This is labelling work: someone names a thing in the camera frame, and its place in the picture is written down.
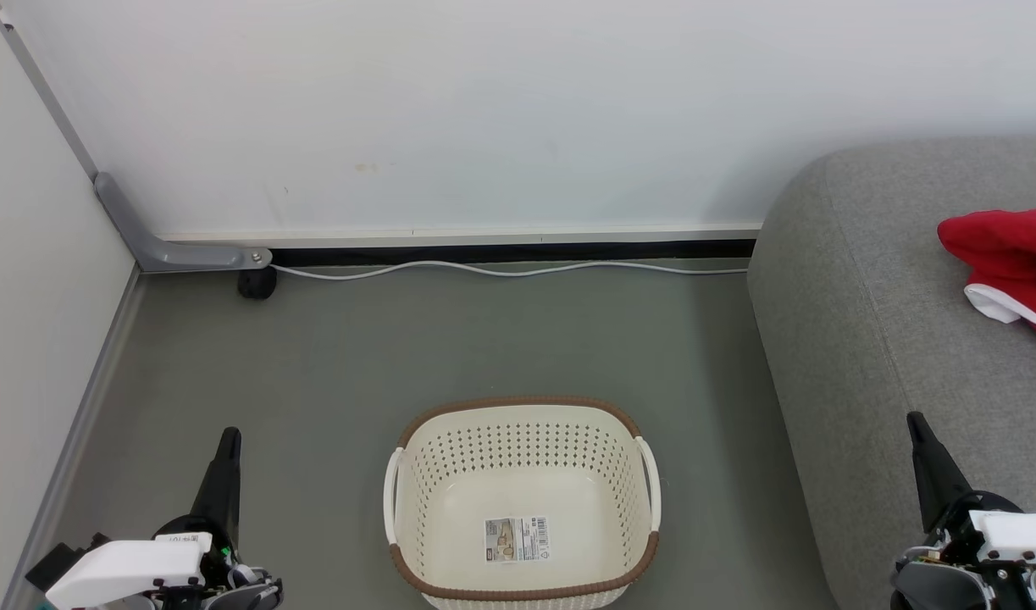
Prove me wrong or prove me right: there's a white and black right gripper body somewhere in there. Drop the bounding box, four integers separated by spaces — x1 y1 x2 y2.
917 490 1036 587

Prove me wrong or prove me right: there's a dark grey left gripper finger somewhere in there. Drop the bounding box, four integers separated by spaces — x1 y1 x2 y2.
188 427 243 545

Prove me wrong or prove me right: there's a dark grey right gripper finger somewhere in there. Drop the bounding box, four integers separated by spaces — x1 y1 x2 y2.
906 412 977 531

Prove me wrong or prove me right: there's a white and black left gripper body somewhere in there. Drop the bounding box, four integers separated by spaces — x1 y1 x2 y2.
43 515 237 610

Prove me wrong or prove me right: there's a red and white garment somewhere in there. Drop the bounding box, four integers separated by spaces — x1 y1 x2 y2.
937 206 1036 347

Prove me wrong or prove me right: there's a grey fabric sofa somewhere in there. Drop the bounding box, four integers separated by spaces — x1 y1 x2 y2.
746 136 1036 610

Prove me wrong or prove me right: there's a black caster wheel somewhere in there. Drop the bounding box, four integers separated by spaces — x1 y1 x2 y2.
236 268 278 301

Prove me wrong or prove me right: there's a grey metal partition foot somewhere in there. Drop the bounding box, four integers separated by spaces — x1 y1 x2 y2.
94 172 274 274

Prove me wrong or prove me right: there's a cream laundry basket brown rim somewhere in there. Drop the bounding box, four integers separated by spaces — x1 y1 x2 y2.
383 396 662 610

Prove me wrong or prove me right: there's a paper label in basket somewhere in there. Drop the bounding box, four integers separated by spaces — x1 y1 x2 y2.
484 516 552 564

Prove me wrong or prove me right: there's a grey partition edge strip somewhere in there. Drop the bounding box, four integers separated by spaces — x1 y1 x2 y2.
0 0 101 180

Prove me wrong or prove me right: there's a white floor cable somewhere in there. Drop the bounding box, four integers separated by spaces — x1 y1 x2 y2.
269 259 749 281

